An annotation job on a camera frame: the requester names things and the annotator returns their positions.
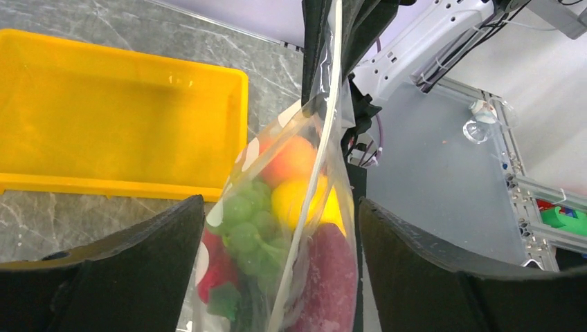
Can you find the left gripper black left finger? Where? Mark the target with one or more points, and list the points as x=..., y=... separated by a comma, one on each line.
x=132, y=280

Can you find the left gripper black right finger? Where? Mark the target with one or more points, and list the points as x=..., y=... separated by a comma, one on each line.
x=424, y=283

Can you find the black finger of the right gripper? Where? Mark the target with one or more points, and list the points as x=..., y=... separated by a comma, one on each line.
x=315, y=13
x=363, y=22

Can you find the red toy chili pepper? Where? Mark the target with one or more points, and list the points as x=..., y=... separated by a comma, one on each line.
x=221, y=268

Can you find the purple toy sweet potato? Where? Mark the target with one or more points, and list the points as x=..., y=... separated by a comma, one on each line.
x=328, y=301

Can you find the green toy grapes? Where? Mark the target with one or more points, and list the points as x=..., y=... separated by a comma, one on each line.
x=254, y=237

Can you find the clear zip top bag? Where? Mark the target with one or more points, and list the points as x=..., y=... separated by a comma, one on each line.
x=321, y=121

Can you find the yellow toy pear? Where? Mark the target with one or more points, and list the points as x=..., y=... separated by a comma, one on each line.
x=288, y=197

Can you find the toy peach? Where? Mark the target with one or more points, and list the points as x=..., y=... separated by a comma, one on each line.
x=295, y=160

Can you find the yellow plastic tray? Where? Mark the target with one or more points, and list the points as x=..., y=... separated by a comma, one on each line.
x=81, y=118

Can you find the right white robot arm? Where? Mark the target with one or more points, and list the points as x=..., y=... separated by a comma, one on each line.
x=440, y=23

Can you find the small clear glass object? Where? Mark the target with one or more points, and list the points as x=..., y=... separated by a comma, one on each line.
x=488, y=116

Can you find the green and red items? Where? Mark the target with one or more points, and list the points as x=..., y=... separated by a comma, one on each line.
x=563, y=218

